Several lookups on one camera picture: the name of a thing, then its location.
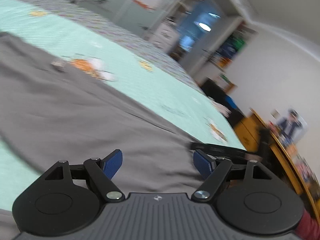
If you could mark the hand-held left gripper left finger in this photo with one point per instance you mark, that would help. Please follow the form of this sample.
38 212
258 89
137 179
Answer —
113 163

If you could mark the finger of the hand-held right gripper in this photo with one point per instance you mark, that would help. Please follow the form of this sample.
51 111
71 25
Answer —
220 151

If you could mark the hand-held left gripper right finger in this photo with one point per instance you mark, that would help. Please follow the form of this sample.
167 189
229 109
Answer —
203 163

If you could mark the grey shirt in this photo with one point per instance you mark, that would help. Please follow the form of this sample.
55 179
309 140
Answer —
75 117

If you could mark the person's right forearm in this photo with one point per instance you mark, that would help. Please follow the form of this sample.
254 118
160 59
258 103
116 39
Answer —
310 227

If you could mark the black case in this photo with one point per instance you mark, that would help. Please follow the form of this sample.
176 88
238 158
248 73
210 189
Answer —
220 97

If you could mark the cardboard box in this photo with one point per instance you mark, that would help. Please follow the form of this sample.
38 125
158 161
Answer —
226 83

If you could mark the quilted bee-print bedspread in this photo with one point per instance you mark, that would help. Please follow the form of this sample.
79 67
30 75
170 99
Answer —
150 85

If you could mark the white door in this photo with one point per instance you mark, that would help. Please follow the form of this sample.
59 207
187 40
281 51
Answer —
207 52

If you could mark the green hanging bags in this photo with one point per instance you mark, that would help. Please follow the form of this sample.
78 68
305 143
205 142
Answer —
230 48

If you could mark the white drawer cabinet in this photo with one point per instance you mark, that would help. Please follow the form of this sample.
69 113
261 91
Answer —
165 36

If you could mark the sliding-door wardrobe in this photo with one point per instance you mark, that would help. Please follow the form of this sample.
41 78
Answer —
112 7

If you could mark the orange-framed poster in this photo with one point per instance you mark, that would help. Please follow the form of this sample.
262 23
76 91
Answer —
143 5

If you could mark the wall poster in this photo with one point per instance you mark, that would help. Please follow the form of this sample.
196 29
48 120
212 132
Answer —
290 127

